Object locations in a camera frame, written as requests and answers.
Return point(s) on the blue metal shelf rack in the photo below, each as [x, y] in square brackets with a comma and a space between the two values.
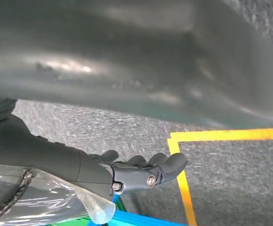
[136, 220]

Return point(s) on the green plastic crate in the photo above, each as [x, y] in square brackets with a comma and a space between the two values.
[121, 204]

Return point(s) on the yellow floor tape marking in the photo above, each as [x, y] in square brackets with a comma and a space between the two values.
[221, 135]

